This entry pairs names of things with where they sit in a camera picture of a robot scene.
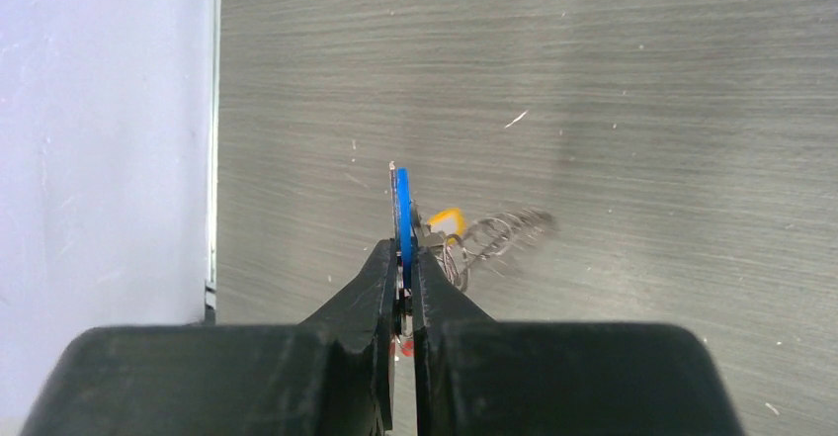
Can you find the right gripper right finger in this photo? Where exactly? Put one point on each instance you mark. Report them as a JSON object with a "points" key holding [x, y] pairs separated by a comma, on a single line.
{"points": [[476, 375]]}

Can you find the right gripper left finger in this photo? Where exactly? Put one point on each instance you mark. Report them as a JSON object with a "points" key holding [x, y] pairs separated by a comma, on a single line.
{"points": [[331, 374]]}

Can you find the metal spring coil keyring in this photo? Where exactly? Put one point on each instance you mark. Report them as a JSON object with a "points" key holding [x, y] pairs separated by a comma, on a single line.
{"points": [[490, 239]]}

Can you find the yellow handled key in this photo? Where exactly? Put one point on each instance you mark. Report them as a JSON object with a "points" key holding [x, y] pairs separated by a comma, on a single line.
{"points": [[441, 228]]}

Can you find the blue key tag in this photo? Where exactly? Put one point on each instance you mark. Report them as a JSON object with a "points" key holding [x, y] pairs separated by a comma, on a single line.
{"points": [[403, 220]]}

